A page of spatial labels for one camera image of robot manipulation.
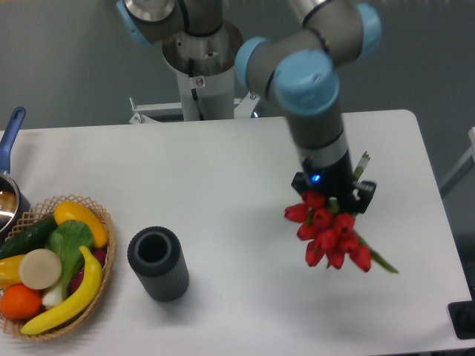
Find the yellow banana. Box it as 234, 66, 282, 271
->
21, 246, 102, 336

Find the red tulip bouquet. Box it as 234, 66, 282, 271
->
284, 151, 400, 275

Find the green bok choy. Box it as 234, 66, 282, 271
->
42, 220, 94, 309

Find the woven wicker basket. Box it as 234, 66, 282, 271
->
1, 194, 116, 342

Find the dark grey ribbed vase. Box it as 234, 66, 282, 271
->
127, 226, 189, 302

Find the blue handled saucepan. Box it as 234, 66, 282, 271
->
1, 107, 30, 244

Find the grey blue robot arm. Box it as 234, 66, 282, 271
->
117, 1, 381, 214

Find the black device at edge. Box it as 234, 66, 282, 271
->
448, 300, 474, 340

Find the green cucumber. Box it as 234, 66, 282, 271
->
1, 216, 57, 259

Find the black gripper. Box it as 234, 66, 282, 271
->
291, 151, 377, 214

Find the orange fruit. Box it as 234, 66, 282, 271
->
1, 284, 42, 320

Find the yellow bell pepper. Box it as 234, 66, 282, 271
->
0, 254, 24, 290

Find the white frame at right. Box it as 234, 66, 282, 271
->
439, 127, 474, 199

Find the red purple vegetable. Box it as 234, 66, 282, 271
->
69, 248, 107, 294

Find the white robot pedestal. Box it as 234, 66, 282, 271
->
129, 19, 260, 124

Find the beige round slice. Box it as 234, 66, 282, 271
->
19, 248, 62, 290

